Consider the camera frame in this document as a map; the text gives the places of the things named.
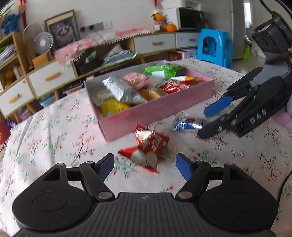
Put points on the pink strawberry snack packet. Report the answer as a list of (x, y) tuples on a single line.
[(136, 80)]

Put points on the small white desk fan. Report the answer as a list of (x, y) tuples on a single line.
[(43, 43)]

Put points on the red snack packet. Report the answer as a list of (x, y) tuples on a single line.
[(150, 145)]

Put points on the silver foil snack pack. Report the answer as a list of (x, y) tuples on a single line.
[(123, 91)]

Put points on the blue plastic stool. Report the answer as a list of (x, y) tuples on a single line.
[(215, 46)]

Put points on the green cracker snack bag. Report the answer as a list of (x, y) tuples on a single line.
[(165, 70)]

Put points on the wooden tv cabinet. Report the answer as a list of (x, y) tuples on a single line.
[(22, 83)]

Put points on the framed cat picture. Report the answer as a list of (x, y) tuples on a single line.
[(63, 28)]

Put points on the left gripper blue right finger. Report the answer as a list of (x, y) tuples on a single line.
[(195, 175)]

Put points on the pink cloth on cabinet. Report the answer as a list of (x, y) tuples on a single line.
[(72, 51)]

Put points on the red rice cracker packet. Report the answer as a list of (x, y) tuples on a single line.
[(173, 86)]

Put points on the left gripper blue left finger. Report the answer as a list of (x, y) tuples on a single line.
[(94, 174)]

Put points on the yellow snack packet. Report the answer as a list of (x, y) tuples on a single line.
[(112, 106)]

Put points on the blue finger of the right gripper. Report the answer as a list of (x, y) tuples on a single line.
[(218, 106), (211, 129)]

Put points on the floral table cloth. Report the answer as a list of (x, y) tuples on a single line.
[(67, 131)]

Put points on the brown beef biscuit packet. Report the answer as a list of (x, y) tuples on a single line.
[(150, 94)]

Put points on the white blue candy packet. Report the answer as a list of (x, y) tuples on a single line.
[(186, 124)]

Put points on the red lantern bag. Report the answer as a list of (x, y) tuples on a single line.
[(4, 134)]

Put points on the lotus root biscuit packet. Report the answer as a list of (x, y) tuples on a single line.
[(186, 78)]

